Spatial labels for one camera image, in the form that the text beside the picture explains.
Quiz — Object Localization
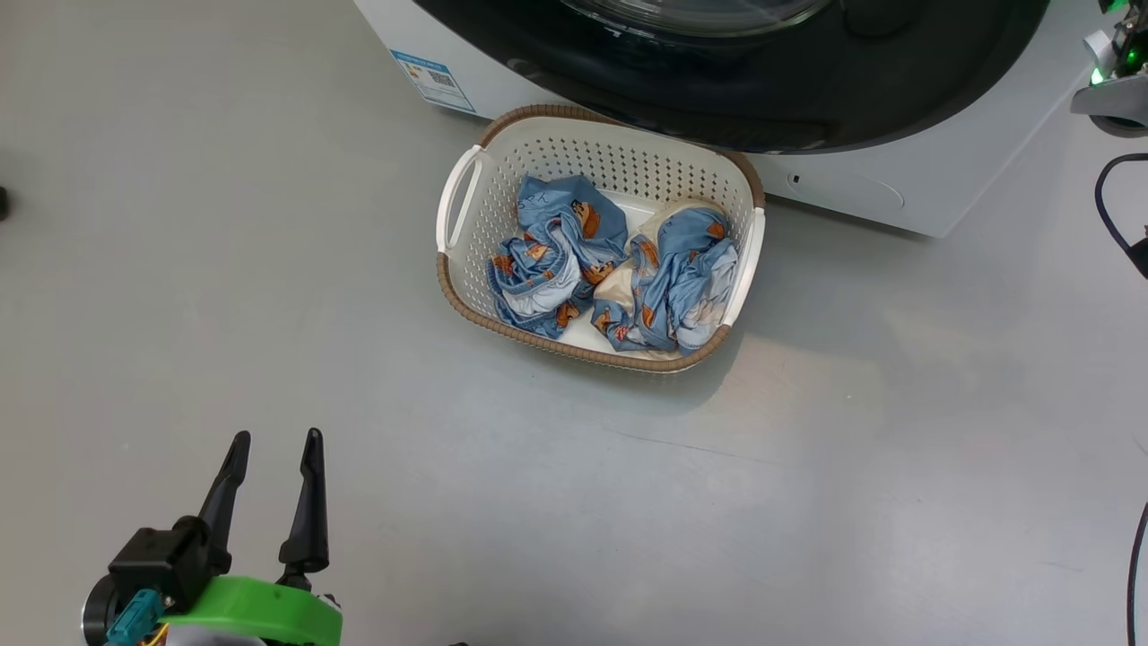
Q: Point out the blue cartoon-print garment with face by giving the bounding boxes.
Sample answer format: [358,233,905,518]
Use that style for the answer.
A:
[489,174,629,340]

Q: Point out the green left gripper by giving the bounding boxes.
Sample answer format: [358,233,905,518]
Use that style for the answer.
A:
[161,428,344,646]

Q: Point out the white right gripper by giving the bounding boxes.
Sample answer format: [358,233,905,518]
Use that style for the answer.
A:
[1070,74,1148,138]

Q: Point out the thin black cable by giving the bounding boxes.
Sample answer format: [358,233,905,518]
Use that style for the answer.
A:
[1094,153,1148,279]
[1126,501,1148,646]

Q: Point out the blue and cream cartoon garment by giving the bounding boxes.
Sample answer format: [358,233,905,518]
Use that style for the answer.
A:
[592,202,741,353]

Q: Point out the teal left camera connector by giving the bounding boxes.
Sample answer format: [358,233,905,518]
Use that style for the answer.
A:
[106,589,167,646]

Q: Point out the cream perforated laundry basket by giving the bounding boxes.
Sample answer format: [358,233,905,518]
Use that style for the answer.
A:
[436,104,767,373]

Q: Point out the round filter cover flap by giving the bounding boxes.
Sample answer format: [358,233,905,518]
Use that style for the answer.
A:
[780,166,907,213]

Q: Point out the white washing machine body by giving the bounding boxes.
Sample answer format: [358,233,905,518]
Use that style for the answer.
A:
[354,0,1118,239]

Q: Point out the black round washing machine door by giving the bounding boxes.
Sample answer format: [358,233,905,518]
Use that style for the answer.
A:
[413,0,1050,154]

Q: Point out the blue and white energy sticker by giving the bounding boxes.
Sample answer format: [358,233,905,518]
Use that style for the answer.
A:
[392,50,476,114]

